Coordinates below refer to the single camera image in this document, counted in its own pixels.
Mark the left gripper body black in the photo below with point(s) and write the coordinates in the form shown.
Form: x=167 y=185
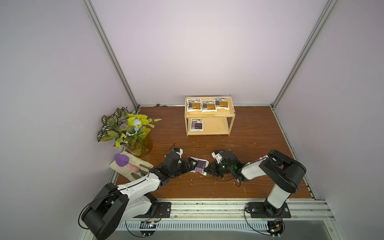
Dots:
x=181 y=169

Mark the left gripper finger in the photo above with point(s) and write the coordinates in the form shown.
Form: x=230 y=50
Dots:
x=191 y=168
x=192 y=161

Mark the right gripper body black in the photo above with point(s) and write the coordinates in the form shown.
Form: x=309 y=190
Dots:
x=213 y=167

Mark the purple coffee bag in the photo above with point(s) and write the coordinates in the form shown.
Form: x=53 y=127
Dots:
x=202 y=164
x=197 y=125

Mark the light wooden two-tier shelf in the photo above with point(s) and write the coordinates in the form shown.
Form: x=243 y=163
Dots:
x=215 y=123

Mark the yellow coffee bag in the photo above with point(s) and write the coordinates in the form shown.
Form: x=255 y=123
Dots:
x=208 y=106
x=194 y=105
x=222 y=103

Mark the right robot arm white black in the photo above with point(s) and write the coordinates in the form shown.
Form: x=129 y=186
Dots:
x=284 y=171

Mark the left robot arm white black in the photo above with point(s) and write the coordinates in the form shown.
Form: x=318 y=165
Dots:
x=116 y=204

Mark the purple makeup sponge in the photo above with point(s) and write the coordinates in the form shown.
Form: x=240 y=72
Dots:
x=122 y=160

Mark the artificial green potted plant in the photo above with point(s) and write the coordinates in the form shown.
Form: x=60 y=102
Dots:
x=128 y=130

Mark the left controller board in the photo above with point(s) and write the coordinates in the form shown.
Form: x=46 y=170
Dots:
x=148 y=228

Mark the controller board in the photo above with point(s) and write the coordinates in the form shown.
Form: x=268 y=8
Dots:
x=148 y=228
x=276 y=227

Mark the right controller board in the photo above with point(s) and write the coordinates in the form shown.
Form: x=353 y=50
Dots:
x=276 y=227

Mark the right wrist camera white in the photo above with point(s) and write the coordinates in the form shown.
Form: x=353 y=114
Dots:
x=217 y=156

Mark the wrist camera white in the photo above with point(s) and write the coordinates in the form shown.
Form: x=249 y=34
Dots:
x=178 y=151
x=217 y=156

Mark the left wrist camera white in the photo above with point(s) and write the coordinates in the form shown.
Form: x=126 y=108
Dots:
x=178 y=151

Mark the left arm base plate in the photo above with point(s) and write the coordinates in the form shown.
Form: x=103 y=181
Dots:
x=161 y=210

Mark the aluminium front rail frame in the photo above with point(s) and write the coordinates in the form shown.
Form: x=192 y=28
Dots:
x=229 y=214

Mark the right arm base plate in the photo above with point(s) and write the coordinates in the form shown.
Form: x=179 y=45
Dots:
x=266 y=210

